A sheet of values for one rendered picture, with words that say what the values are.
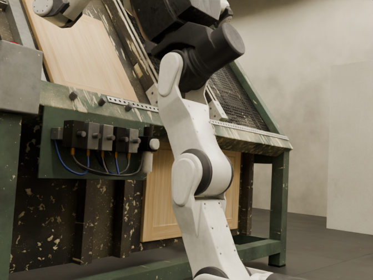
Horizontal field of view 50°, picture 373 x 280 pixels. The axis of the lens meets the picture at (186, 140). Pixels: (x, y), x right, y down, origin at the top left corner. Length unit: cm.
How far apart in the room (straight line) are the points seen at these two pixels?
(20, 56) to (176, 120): 49
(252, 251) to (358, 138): 299
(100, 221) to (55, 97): 69
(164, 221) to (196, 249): 98
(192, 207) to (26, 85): 57
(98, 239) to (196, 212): 82
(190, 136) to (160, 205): 97
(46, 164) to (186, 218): 51
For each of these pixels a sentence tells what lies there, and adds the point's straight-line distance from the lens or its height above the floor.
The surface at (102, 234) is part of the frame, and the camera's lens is 195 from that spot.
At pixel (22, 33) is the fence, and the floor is 109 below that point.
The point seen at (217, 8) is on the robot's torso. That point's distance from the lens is 147.
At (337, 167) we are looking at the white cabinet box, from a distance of 534.
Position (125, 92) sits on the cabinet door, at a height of 95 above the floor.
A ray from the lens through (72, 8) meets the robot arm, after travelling 144.
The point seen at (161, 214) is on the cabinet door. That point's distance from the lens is 218.
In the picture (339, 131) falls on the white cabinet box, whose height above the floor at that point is 120.
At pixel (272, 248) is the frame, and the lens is 280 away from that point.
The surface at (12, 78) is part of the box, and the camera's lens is 116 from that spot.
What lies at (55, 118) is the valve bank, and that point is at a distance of 144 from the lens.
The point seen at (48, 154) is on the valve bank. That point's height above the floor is 65.
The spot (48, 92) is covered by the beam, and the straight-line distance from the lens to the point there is 147.
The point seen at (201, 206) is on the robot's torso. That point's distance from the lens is 122.
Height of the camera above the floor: 62
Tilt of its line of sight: 4 degrees up
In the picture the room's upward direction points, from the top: 3 degrees clockwise
